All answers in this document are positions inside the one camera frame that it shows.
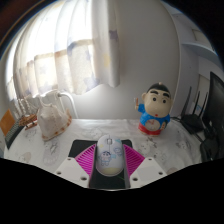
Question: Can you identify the orange wooden chair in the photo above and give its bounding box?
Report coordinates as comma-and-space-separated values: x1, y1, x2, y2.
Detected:
0, 109, 16, 137

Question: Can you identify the cartoon boy figurine clock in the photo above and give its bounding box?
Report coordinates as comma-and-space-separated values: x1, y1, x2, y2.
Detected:
134, 82, 173, 137

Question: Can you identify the black computer monitor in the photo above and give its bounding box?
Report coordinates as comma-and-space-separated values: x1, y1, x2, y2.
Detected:
201, 70, 224, 161

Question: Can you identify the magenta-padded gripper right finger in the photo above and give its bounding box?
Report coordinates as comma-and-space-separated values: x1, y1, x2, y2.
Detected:
121, 143, 168, 189

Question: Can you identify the white shelf unit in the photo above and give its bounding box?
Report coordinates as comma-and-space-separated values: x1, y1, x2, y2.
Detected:
166, 3, 224, 118

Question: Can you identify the white cartoon-print computer mouse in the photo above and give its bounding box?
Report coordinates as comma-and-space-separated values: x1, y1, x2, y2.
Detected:
95, 134, 124, 177

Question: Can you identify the black box device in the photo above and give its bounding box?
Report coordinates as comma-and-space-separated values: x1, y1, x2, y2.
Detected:
199, 136, 221, 163

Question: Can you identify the white sheer curtain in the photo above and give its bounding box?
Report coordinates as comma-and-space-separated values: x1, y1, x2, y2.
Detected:
4, 0, 121, 101

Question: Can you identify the black keyboard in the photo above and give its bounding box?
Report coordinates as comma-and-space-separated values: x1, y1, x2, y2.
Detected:
3, 118, 26, 150

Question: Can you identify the black router with antennas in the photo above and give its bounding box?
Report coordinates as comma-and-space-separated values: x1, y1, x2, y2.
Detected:
180, 85, 209, 135

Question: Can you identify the wooden model sailing ship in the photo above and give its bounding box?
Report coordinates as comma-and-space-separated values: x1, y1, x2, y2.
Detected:
13, 96, 38, 131

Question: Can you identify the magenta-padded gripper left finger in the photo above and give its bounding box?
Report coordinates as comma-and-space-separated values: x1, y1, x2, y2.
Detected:
54, 143, 98, 189

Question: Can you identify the white printed tablecloth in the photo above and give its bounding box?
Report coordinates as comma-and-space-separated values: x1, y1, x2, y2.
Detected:
3, 118, 204, 174

